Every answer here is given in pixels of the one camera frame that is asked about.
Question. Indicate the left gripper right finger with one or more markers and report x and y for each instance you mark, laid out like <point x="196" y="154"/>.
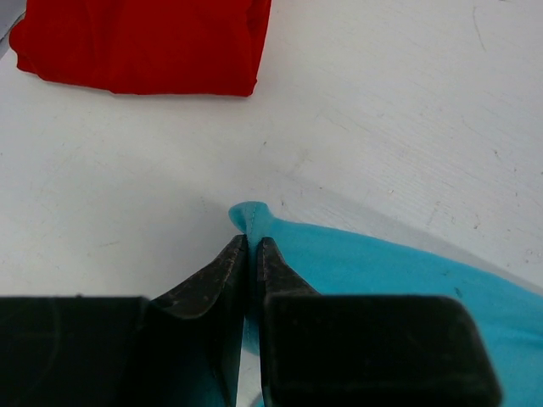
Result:
<point x="365" y="350"/>

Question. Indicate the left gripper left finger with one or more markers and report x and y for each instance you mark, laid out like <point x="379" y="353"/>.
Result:
<point x="180" y="349"/>

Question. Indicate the teal t shirt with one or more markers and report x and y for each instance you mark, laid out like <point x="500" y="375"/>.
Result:
<point x="508" y="315"/>

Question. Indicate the folded red t shirt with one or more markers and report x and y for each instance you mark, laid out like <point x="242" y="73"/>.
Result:
<point x="145" y="47"/>

